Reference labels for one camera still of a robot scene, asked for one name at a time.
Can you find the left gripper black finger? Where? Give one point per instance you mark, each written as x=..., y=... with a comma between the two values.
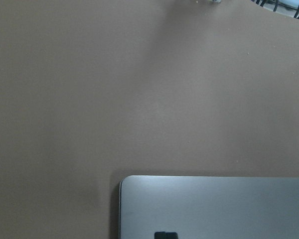
x=165, y=235

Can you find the grey laptop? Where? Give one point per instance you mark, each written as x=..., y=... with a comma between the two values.
x=209, y=207

